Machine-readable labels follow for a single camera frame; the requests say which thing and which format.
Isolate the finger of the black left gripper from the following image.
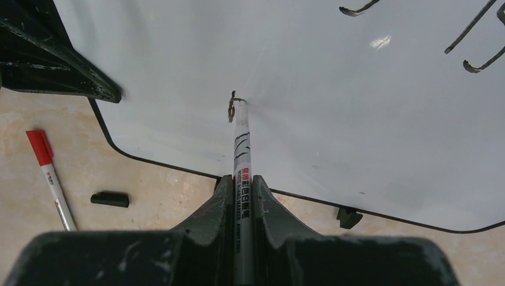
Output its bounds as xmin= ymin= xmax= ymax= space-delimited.
xmin=1 ymin=1 xmax=122 ymax=103

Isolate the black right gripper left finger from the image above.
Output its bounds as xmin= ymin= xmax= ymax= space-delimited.
xmin=172 ymin=175 xmax=233 ymax=285

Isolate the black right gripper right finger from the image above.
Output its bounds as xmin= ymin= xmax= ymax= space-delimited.
xmin=252 ymin=175 xmax=320 ymax=285

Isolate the white black whiteboard marker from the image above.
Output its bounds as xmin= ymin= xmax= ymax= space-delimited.
xmin=233 ymin=100 xmax=255 ymax=285

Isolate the black marker cap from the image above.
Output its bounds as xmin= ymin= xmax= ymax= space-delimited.
xmin=90 ymin=191 xmax=130 ymax=208

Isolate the white whiteboard black frame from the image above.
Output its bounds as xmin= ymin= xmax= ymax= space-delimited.
xmin=55 ymin=1 xmax=504 ymax=233

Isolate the red capped marker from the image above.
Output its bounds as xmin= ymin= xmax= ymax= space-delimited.
xmin=26 ymin=129 xmax=77 ymax=231

